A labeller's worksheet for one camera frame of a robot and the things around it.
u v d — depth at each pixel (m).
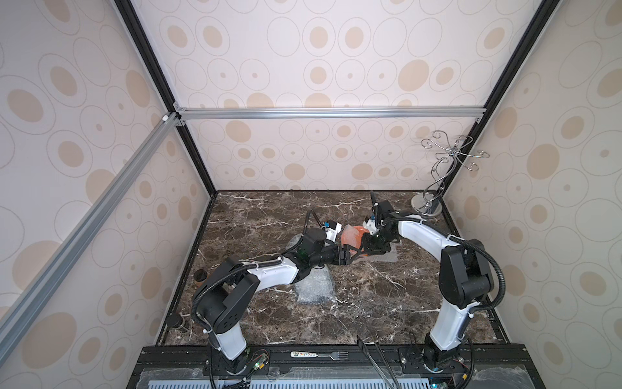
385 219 0.71
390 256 0.88
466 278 0.49
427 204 1.13
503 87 0.83
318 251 0.70
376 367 0.72
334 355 0.75
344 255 0.75
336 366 0.73
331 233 0.79
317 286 0.86
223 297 0.46
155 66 0.78
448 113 0.90
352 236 0.99
